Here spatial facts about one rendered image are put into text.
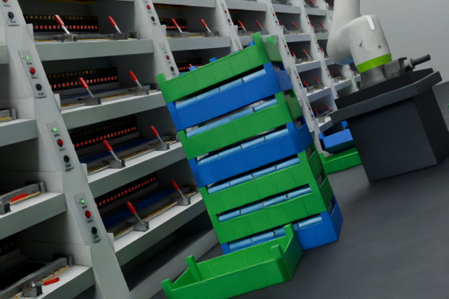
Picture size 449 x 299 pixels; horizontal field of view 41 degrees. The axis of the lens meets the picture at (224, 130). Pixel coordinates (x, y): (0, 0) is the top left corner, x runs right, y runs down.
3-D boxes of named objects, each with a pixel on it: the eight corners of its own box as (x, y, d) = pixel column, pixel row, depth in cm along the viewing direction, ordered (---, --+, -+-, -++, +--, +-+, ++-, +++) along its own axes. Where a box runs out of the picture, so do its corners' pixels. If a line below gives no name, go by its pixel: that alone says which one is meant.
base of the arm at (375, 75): (438, 63, 206) (432, 47, 207) (422, 67, 195) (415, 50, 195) (372, 88, 223) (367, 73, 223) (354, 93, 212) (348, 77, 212)
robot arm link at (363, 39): (378, 69, 224) (361, 21, 225) (401, 58, 209) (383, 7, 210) (349, 78, 220) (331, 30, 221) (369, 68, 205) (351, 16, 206)
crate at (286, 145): (313, 141, 169) (303, 114, 169) (304, 151, 150) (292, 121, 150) (218, 175, 178) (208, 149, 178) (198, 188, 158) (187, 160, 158)
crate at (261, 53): (282, 61, 169) (272, 35, 169) (270, 61, 150) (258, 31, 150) (190, 99, 178) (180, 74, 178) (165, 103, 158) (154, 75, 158)
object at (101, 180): (193, 154, 207) (190, 115, 205) (89, 200, 152) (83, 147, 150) (142, 153, 215) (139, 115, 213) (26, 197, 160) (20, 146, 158)
